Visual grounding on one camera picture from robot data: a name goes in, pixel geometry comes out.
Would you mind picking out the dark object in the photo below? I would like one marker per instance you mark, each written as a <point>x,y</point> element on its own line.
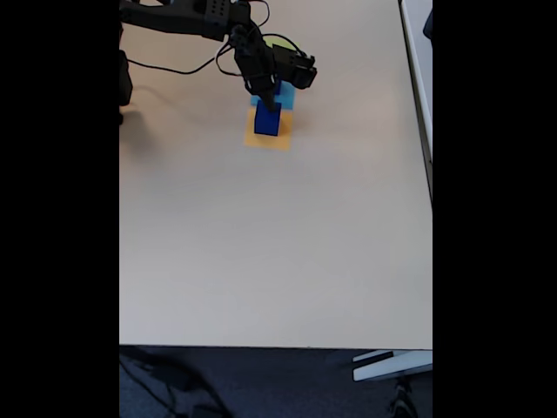
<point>428,24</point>

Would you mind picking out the white adjacent table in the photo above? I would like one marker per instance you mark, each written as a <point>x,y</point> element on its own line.
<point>418,65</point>

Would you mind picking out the large blue cube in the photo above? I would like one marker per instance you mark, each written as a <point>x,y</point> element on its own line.
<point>265,126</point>

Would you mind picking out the white table foot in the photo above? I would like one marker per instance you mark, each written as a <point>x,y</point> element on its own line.
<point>391,368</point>

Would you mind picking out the light blue paper square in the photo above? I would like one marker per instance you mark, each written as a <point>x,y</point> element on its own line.
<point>288,99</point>

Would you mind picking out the black camera box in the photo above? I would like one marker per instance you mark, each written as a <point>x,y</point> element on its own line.
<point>298,69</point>

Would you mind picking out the orange paper square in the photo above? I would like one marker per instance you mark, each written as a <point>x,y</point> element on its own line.
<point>270,143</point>

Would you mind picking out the green paper square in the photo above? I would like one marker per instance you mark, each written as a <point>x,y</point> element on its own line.
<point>278,42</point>

